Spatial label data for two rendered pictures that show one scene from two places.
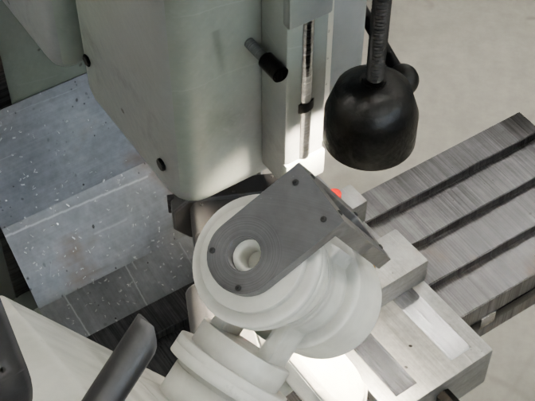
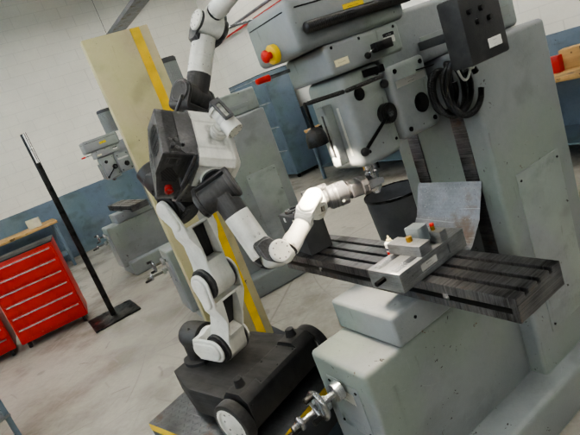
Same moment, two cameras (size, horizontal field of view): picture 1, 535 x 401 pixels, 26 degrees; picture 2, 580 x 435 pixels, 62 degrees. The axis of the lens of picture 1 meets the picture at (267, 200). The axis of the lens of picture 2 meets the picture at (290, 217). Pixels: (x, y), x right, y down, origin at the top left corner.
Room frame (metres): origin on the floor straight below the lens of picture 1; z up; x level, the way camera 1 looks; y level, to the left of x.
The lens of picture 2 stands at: (0.59, -1.70, 1.66)
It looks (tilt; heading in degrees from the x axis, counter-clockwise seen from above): 14 degrees down; 95
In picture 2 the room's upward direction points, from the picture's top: 21 degrees counter-clockwise
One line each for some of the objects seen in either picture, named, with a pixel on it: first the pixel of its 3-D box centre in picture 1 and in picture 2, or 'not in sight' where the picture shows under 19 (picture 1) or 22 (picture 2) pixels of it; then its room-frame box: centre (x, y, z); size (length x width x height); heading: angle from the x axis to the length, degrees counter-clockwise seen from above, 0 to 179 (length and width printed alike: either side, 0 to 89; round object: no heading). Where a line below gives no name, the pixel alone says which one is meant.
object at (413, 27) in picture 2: not in sight; (430, 30); (1.19, 0.32, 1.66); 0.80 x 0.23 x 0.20; 34
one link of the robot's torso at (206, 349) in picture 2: not in sight; (222, 339); (-0.09, 0.33, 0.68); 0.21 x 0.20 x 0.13; 140
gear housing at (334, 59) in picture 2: not in sight; (343, 56); (0.81, 0.06, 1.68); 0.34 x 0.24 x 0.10; 34
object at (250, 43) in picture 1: (259, 52); not in sight; (0.67, 0.01, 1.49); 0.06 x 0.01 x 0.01; 34
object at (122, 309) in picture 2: not in sight; (71, 230); (-2.04, 3.15, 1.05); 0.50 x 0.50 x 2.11; 34
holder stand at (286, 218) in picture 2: not in sight; (304, 228); (0.44, 0.50, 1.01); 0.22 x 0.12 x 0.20; 117
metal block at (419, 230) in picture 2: not in sight; (417, 233); (0.85, -0.08, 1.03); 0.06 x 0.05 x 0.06; 126
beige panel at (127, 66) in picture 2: not in sight; (188, 205); (-0.30, 1.43, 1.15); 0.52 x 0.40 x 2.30; 34
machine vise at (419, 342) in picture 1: (345, 286); (416, 252); (0.82, -0.09, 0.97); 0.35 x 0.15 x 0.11; 36
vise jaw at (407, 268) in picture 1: (361, 283); (408, 246); (0.80, -0.11, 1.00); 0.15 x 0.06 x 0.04; 126
